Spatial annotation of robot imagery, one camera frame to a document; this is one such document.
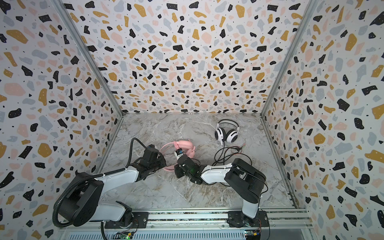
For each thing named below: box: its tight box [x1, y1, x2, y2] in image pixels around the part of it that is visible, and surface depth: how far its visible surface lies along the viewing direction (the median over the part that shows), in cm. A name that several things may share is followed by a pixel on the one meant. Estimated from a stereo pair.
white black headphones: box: [214, 119, 240, 146], surface depth 102 cm
